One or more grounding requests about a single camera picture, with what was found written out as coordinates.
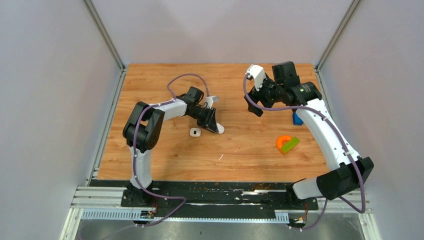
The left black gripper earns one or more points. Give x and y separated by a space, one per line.
212 126

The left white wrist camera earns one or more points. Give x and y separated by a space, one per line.
210 100

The blue object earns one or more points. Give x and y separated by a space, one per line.
297 121

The green building block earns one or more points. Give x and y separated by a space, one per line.
289 145

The white oval earbud case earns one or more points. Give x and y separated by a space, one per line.
220 128

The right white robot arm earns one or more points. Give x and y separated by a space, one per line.
348 171

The white gold earbud case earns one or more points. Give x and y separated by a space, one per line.
195 132

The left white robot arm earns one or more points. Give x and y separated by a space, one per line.
143 129

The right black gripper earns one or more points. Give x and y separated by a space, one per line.
256 96

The orange ring toy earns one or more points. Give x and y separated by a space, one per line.
280 141

